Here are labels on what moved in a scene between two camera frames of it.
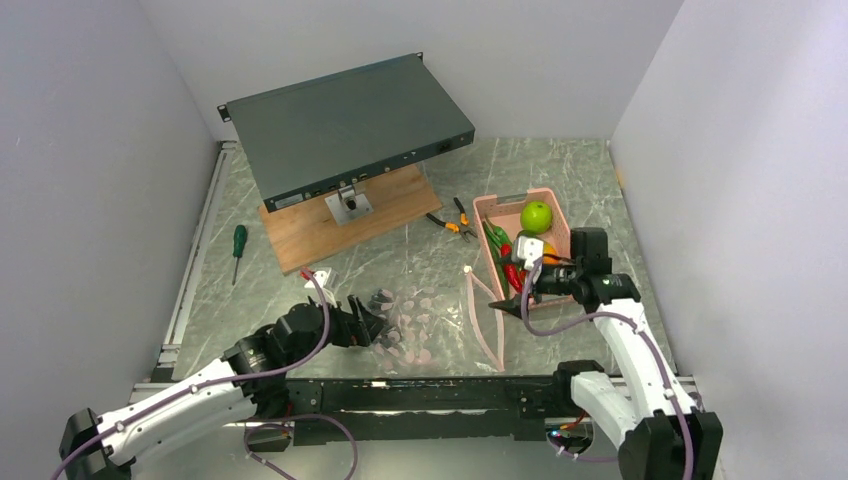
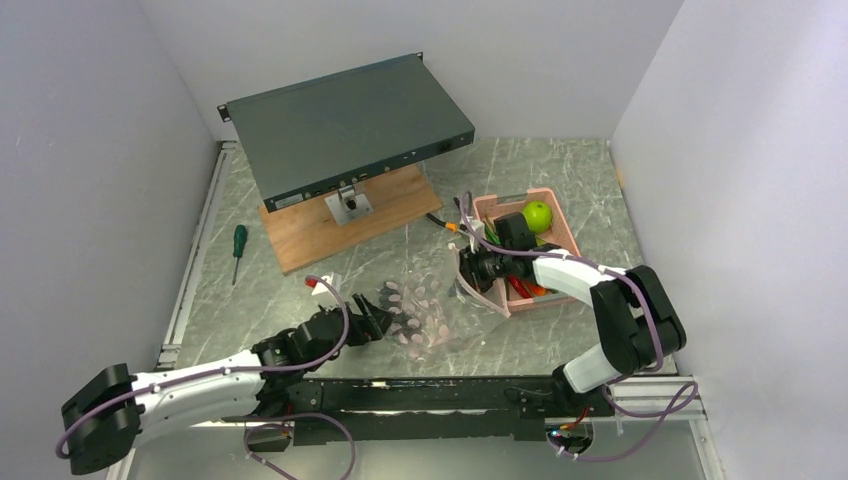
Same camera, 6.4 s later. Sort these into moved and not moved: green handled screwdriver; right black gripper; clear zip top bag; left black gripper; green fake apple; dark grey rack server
Moved: clear zip top bag; right black gripper
Not moved: green handled screwdriver; dark grey rack server; left black gripper; green fake apple
